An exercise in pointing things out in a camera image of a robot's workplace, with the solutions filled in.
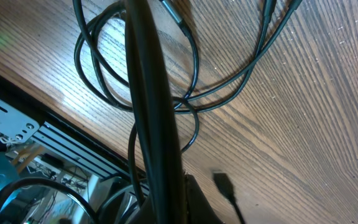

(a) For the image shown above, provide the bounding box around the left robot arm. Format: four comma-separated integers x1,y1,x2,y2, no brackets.
0,98,223,224

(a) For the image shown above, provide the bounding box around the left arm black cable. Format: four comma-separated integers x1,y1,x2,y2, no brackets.
0,177,99,224

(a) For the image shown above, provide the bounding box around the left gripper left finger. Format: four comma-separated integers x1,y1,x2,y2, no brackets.
129,195,159,224

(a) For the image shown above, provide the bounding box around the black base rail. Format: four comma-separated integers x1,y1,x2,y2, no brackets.
0,63,150,197

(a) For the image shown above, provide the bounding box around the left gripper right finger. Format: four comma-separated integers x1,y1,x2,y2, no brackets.
185,174,224,224

